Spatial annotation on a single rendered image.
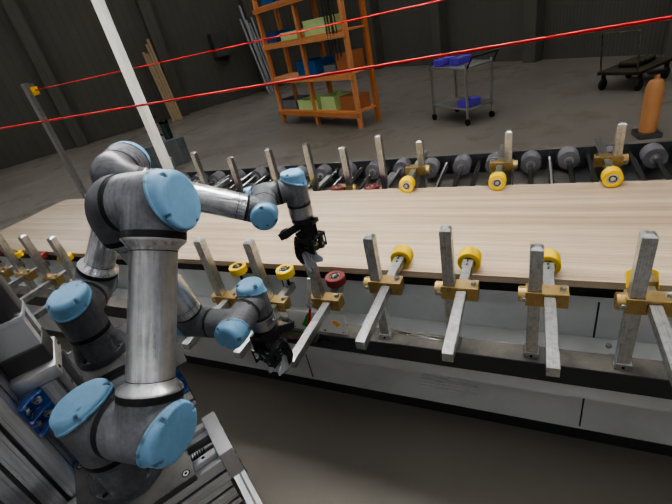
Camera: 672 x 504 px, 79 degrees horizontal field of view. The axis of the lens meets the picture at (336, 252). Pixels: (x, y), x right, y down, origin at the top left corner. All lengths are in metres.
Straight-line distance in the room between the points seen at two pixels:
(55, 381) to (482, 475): 1.64
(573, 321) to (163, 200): 1.41
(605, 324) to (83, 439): 1.55
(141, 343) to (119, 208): 0.24
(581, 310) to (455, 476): 0.90
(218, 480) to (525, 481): 1.35
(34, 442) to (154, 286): 0.49
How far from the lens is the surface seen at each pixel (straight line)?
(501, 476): 2.07
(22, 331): 1.10
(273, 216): 1.10
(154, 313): 0.80
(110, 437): 0.86
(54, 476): 1.22
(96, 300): 1.38
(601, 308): 1.67
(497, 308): 1.67
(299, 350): 1.39
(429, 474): 2.06
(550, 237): 1.76
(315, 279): 1.52
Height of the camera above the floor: 1.78
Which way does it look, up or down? 30 degrees down
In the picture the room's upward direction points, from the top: 13 degrees counter-clockwise
